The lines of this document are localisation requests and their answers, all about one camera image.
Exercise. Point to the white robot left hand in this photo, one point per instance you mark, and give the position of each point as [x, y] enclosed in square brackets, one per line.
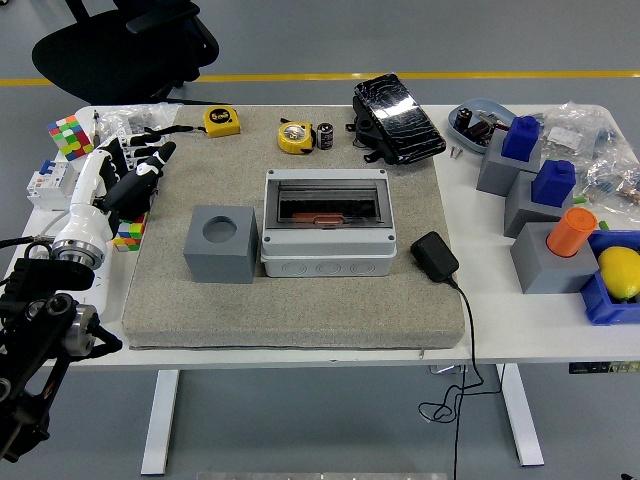
[85, 210]

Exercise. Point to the grey box with clear lid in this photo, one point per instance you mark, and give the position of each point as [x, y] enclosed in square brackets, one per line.
[325, 262]

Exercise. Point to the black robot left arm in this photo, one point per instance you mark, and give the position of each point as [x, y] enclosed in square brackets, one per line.
[30, 345]

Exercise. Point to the white circuit breaker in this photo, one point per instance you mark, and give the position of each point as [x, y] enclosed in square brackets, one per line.
[45, 187]

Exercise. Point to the stickerless colourful puzzle cube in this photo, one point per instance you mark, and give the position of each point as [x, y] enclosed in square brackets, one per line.
[131, 236]

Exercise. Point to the black cloth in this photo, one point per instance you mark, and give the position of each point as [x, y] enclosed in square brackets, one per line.
[140, 205]

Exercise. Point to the white-edged colourful puzzle cube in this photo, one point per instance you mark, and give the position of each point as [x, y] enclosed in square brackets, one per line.
[70, 137]

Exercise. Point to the silver pen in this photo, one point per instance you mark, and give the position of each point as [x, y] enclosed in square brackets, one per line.
[95, 125]

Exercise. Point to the white power strip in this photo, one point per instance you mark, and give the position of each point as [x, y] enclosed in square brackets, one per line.
[102, 295]

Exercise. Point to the clear plastic bag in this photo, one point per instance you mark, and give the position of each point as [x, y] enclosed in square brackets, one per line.
[140, 116]

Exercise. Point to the black table control panel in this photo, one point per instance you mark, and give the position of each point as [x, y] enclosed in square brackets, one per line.
[590, 368]

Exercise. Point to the white table leg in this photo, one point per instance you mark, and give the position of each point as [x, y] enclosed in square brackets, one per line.
[160, 420]
[520, 415]

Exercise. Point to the grey block with round hole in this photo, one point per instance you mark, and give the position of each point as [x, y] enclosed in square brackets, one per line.
[220, 265]

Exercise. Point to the square yellow tape measure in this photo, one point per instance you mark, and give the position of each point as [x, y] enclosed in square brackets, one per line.
[221, 122]

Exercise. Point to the black office chair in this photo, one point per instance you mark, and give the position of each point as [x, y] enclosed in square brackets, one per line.
[115, 50]

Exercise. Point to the blue plastic bin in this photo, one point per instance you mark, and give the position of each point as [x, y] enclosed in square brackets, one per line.
[600, 305]

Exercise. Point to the yellow lemon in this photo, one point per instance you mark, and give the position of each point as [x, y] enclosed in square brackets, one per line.
[620, 272]

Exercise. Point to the grey holder block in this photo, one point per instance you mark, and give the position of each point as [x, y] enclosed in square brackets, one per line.
[545, 272]
[495, 172]
[520, 210]

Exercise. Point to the round yellow tape measure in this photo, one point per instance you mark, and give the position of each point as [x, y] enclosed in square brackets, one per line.
[295, 136]

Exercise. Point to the black cylindrical capacitor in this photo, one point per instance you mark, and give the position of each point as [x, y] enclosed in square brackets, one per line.
[325, 135]
[463, 116]

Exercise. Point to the grey-brown mat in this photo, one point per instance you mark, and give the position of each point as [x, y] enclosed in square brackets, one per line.
[325, 310]

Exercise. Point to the black power adapter plug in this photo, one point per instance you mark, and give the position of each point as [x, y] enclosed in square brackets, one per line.
[434, 256]

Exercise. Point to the clear bag of small parts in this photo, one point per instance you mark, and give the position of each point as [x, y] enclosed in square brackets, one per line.
[615, 180]
[575, 130]

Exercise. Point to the blue plastic block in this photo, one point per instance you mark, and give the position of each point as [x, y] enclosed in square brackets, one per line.
[521, 137]
[552, 182]

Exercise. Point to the black glossy flat case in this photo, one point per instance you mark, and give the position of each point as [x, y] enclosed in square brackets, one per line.
[400, 120]

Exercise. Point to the brown cylindrical capacitor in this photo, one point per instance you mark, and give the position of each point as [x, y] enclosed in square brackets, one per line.
[477, 132]

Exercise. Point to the blue-grey oval dish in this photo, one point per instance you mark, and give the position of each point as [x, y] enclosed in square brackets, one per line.
[462, 136]

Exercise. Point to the black plastic bracket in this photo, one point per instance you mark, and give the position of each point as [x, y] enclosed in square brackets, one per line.
[365, 131]

